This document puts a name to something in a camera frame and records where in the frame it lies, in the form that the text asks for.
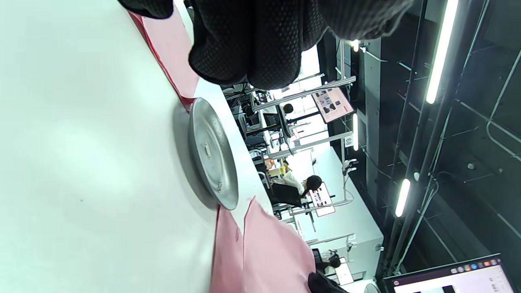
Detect person's left hand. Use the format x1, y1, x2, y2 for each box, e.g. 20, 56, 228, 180
118, 0, 414, 91

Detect person's right hand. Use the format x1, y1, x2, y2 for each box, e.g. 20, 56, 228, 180
307, 270, 348, 293

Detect round metal plate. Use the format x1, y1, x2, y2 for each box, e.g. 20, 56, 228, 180
188, 97, 239, 211

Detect computer monitor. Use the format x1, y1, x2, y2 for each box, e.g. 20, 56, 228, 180
383, 253, 515, 293

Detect black mesh chair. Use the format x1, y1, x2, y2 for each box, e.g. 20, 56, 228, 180
269, 182, 305, 209

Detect pink display screen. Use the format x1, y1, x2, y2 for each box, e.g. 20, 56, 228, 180
313, 87, 355, 124
309, 182, 337, 217

